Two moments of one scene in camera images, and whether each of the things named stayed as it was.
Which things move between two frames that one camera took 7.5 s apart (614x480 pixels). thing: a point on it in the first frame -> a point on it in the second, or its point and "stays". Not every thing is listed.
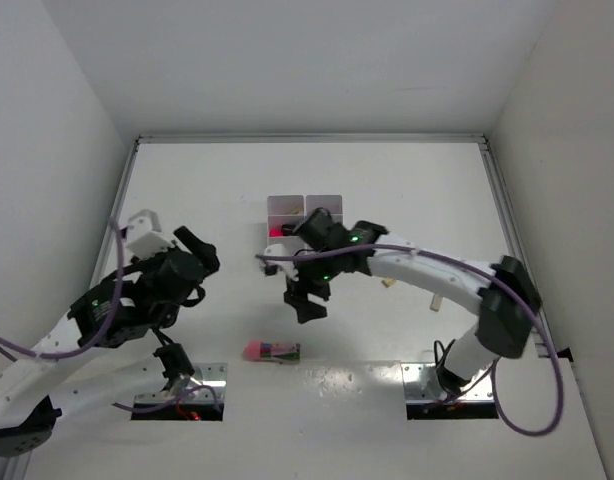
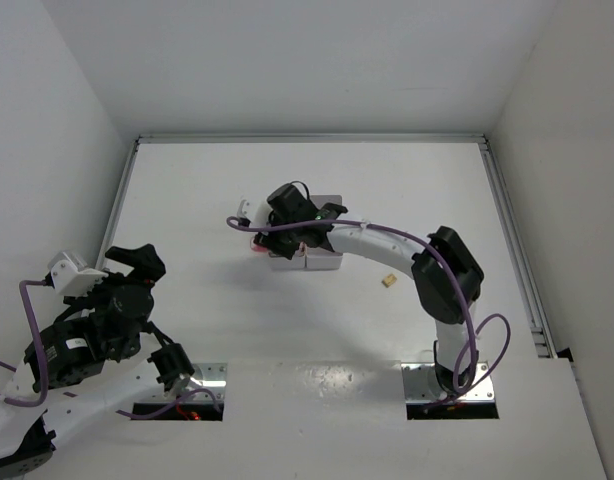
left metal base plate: x=207 y=384 stays
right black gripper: x=297 y=295 -> x=273 y=242
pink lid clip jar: x=256 y=350 -> x=302 y=248
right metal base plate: x=421 y=383 stays
